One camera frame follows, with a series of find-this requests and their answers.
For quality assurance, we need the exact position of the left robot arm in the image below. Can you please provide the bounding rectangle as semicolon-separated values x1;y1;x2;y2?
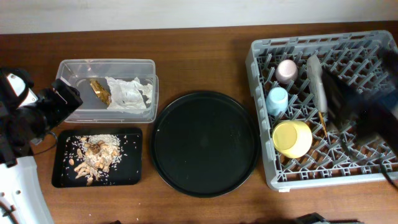
1;67;83;223

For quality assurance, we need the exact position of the gold snack wrapper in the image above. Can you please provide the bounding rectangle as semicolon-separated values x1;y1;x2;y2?
90;78;111;106

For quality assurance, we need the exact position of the grey dishwasher rack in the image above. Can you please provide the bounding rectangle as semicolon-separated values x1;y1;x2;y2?
246;30;397;192

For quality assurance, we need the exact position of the round black tray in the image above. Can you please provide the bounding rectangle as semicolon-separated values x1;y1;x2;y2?
150;91;261;198

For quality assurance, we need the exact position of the white napkin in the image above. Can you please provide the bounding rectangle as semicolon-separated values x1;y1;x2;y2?
106;77;153;110

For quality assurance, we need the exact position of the grey plate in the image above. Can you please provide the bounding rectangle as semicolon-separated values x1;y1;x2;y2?
307;55;328;113

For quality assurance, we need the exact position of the black rectangular tray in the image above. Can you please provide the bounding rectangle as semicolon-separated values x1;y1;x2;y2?
52;128;142;188

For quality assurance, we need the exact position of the yellow bowl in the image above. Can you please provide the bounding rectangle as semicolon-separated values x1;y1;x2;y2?
272;121;313;159

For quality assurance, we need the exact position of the blue cup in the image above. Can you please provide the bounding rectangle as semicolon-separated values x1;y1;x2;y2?
266;87;289;116

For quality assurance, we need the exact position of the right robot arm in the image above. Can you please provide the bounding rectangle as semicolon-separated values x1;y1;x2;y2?
321;67;397;162

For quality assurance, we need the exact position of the pink cup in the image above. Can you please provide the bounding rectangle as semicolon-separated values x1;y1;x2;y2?
275;60;298;84

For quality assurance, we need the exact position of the food scraps pile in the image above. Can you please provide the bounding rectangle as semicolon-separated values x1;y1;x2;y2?
63;134;127;186

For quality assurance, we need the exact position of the clear plastic bin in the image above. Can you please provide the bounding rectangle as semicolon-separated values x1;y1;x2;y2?
57;58;159;123

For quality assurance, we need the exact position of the wooden chopstick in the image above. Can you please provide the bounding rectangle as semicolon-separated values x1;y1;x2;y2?
318;111;328;139

